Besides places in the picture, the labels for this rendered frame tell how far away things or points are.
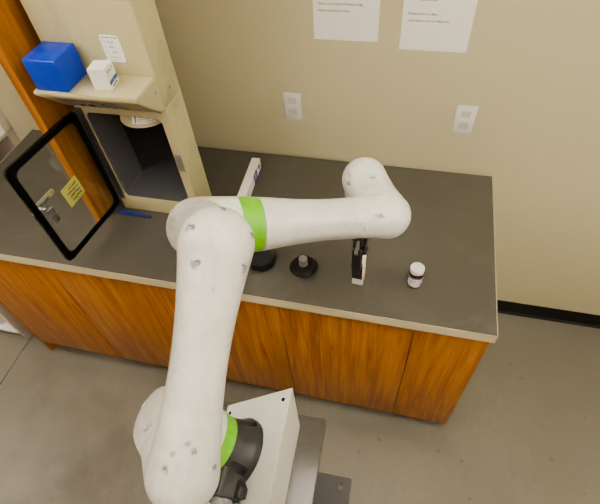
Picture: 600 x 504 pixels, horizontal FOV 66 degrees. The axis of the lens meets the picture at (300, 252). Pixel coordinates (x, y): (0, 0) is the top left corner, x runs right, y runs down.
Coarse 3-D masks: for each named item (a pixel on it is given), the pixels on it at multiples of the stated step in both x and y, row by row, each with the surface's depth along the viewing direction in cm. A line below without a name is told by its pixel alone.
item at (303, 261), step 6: (294, 258) 154; (300, 258) 148; (306, 258) 148; (312, 258) 152; (294, 264) 151; (300, 264) 149; (306, 264) 149; (312, 264) 150; (294, 270) 149; (300, 270) 149; (306, 270) 149; (312, 270) 149; (300, 276) 149; (306, 276) 149
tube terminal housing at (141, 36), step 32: (32, 0) 118; (64, 0) 116; (96, 0) 114; (128, 0) 112; (64, 32) 123; (96, 32) 121; (128, 32) 119; (160, 32) 127; (128, 64) 126; (160, 64) 129; (192, 160) 157; (192, 192) 162
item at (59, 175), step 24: (48, 144) 136; (72, 144) 145; (24, 168) 130; (48, 168) 138; (72, 168) 147; (96, 168) 157; (48, 192) 140; (72, 192) 149; (96, 192) 159; (48, 216) 142; (72, 216) 152; (96, 216) 162; (72, 240) 154
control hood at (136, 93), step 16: (80, 80) 129; (128, 80) 127; (144, 80) 127; (48, 96) 127; (64, 96) 125; (80, 96) 124; (96, 96) 123; (112, 96) 123; (128, 96) 122; (144, 96) 124; (160, 96) 132; (160, 112) 133
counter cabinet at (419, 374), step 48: (0, 288) 199; (48, 288) 187; (96, 288) 177; (144, 288) 168; (48, 336) 232; (96, 336) 216; (144, 336) 203; (240, 336) 180; (288, 336) 171; (336, 336) 162; (384, 336) 154; (432, 336) 147; (288, 384) 207; (336, 384) 195; (384, 384) 184; (432, 384) 174
